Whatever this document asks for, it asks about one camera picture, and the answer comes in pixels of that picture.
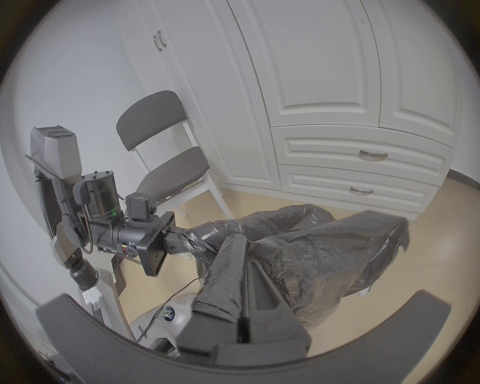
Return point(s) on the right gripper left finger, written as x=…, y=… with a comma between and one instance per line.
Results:
x=210, y=333

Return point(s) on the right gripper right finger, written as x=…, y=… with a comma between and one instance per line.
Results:
x=273, y=322

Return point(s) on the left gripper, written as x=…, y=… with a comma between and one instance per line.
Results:
x=153, y=247

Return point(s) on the black plastic bag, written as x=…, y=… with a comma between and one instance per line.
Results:
x=318, y=255

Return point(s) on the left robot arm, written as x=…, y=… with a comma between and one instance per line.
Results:
x=56, y=150

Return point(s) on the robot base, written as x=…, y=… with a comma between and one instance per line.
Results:
x=176, y=326

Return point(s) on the grey cushioned white chair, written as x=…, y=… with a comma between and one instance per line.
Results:
x=150, y=112

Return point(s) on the white wardrobe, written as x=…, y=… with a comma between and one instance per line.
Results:
x=318, y=56

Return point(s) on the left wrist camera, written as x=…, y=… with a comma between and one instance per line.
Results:
x=140, y=206

